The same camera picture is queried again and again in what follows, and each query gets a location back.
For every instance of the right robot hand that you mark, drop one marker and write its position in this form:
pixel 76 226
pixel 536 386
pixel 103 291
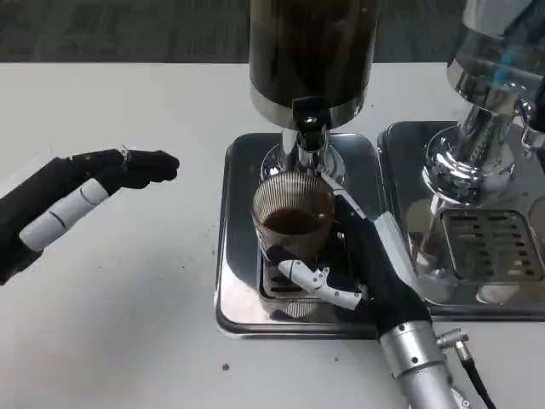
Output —
pixel 374 272

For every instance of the dark tank drink dispenser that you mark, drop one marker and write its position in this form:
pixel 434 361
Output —
pixel 313 51

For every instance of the steel drip tray base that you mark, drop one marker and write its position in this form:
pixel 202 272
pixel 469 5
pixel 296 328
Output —
pixel 238 264
pixel 426 264

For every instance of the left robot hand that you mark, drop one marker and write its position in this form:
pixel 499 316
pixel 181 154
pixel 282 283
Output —
pixel 64 200

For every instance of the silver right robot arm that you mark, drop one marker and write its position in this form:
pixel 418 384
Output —
pixel 417 366

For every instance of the black dispenser tap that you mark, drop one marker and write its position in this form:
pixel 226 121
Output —
pixel 308 121

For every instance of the clear tank drink dispenser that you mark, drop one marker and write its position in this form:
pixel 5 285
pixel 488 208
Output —
pixel 485 76

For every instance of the chrome dispenser tap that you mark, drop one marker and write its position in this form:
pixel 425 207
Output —
pixel 528 123

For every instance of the clear ribbed glass cup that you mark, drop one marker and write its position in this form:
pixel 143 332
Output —
pixel 294 217

